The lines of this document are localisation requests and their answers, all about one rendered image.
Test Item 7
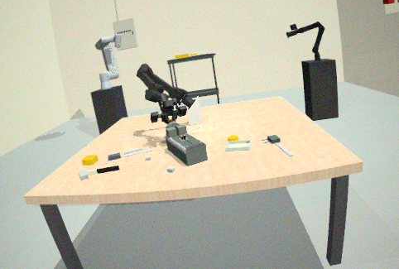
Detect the yellow block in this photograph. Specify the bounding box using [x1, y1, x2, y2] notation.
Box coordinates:
[81, 155, 99, 166]

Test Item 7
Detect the yellow cylinder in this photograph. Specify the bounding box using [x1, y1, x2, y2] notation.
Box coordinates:
[228, 136, 238, 142]

